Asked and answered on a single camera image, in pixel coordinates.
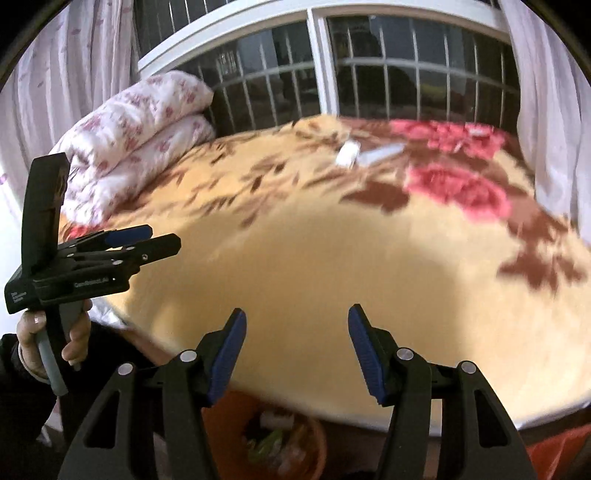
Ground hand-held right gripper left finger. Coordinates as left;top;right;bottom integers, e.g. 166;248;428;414
58;308;247;480

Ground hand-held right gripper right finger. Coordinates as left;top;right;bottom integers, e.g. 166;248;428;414
348;304;539;480

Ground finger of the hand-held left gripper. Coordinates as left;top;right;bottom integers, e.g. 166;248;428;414
69;233;182;275
58;224;154;254

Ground orange plastic bin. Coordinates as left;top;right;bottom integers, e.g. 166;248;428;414
201;392;328;480

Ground person's left forearm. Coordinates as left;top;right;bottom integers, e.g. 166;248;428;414
0;332;65;480

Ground person's left hand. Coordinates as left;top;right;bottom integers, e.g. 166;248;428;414
16;298;92;384

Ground crumpled plastic wrappers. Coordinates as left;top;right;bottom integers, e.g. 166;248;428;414
245;413;319;472

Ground folded floral quilt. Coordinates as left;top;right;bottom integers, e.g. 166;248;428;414
48;70;217;224

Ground yellow floral fleece blanket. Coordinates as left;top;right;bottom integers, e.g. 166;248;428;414
58;115;591;432

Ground sheer floral curtain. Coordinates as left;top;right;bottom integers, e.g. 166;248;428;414
499;0;591;217
0;0;139;185

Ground white flat wrapper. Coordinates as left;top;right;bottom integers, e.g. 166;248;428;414
358;143;406;166

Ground small white box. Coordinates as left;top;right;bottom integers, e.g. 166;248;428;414
335;141;362;168

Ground orange plastic bag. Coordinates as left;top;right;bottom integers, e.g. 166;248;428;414
526;425;591;480

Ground white barred window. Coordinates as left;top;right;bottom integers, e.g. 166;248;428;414
136;0;522;134

